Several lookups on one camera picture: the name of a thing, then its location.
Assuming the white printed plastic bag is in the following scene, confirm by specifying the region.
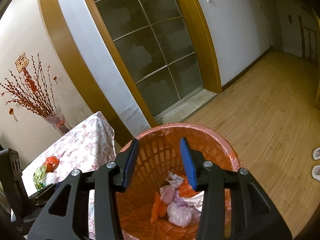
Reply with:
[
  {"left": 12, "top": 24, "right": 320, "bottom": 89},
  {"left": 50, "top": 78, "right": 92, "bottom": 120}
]
[{"left": 42, "top": 172, "right": 59, "bottom": 186}]

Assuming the orange plastic bag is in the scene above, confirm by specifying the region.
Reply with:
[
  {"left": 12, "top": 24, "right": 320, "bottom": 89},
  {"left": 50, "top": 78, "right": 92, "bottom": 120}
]
[
  {"left": 43, "top": 156, "right": 60, "bottom": 173},
  {"left": 150, "top": 192, "right": 167, "bottom": 224}
]

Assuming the translucent white plastic bag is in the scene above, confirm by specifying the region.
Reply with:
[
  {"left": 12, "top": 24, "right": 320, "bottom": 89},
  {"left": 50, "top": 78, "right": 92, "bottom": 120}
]
[{"left": 159, "top": 185, "right": 176, "bottom": 205}]

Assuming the yellow green printed bag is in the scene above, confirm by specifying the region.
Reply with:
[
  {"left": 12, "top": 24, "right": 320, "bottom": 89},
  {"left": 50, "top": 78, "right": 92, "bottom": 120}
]
[{"left": 33, "top": 164, "right": 47, "bottom": 191}]

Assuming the clear plastic bag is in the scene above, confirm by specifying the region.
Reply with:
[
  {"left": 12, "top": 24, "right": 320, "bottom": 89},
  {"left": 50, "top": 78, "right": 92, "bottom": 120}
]
[{"left": 167, "top": 202, "right": 192, "bottom": 228}]

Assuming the purple pink plastic bag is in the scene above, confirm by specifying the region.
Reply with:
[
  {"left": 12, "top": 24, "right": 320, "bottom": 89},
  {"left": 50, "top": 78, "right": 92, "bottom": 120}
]
[{"left": 174, "top": 197, "right": 188, "bottom": 207}]

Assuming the orange plastic trash basket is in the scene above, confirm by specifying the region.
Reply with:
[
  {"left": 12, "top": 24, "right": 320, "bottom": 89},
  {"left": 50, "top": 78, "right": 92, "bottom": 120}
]
[{"left": 117, "top": 123, "right": 242, "bottom": 239}]

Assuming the floral pink white tablecloth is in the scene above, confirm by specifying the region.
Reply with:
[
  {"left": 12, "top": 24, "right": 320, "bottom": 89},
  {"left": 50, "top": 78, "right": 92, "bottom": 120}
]
[{"left": 21, "top": 110, "right": 117, "bottom": 240}]

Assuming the white slipper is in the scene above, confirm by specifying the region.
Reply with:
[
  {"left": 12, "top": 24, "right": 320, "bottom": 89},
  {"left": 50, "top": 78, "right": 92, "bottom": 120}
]
[
  {"left": 311, "top": 165, "right": 320, "bottom": 181},
  {"left": 312, "top": 147, "right": 320, "bottom": 160}
]

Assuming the clear glass vase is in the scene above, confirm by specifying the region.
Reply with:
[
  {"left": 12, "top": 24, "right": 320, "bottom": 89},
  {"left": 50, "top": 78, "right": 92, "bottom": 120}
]
[{"left": 45, "top": 106, "right": 72, "bottom": 135}]

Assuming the red berry branch bouquet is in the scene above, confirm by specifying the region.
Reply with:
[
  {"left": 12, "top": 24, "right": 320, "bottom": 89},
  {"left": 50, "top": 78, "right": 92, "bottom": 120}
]
[{"left": 1, "top": 54, "right": 57, "bottom": 119}]

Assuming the red fu knot ornament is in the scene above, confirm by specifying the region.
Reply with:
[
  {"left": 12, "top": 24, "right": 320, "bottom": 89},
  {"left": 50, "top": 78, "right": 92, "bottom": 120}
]
[{"left": 15, "top": 52, "right": 37, "bottom": 94}]

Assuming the glass sliding door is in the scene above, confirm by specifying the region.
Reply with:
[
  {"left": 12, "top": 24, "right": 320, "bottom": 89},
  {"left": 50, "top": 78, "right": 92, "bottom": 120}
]
[{"left": 94, "top": 0, "right": 203, "bottom": 117}]

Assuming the wooden chair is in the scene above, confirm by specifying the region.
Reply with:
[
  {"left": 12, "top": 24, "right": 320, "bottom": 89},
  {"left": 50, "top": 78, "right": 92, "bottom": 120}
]
[{"left": 298, "top": 16, "right": 318, "bottom": 64}]

